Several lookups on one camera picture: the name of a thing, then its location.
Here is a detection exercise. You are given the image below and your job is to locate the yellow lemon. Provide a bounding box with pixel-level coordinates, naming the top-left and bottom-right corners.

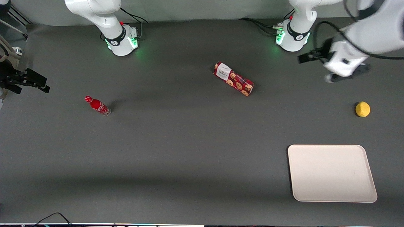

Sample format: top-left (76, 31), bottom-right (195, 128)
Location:
top-left (355, 101), bottom-right (371, 118)

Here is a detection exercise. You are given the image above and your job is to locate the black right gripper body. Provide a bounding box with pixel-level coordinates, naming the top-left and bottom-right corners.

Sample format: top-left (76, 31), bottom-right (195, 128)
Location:
top-left (0, 59), bottom-right (26, 95)

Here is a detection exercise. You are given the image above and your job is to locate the red cookie box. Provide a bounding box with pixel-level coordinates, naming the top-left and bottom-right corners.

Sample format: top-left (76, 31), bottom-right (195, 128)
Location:
top-left (214, 62), bottom-right (255, 97)

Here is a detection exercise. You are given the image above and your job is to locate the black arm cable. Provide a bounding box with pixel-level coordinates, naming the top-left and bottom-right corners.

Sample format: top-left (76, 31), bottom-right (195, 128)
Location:
top-left (312, 21), bottom-right (404, 60)

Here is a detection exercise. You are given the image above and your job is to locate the beige plastic tray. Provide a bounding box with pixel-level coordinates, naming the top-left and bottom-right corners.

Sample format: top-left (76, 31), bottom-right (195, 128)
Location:
top-left (288, 144), bottom-right (378, 203)

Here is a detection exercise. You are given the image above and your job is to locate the black table edge cable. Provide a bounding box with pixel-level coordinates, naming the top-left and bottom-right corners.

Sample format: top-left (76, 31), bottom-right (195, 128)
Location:
top-left (31, 212), bottom-right (74, 227)

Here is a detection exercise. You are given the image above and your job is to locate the black base cable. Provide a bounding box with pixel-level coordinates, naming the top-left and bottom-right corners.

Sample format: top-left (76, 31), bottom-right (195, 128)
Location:
top-left (239, 18), bottom-right (281, 36)
top-left (120, 8), bottom-right (149, 24)

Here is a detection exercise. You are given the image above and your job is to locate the metal frame stand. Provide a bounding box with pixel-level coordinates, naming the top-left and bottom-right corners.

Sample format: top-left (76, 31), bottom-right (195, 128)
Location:
top-left (0, 0), bottom-right (33, 40)

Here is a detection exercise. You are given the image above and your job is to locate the red cola bottle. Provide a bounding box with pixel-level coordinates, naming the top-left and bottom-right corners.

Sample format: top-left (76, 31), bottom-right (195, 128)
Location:
top-left (85, 96), bottom-right (111, 116)

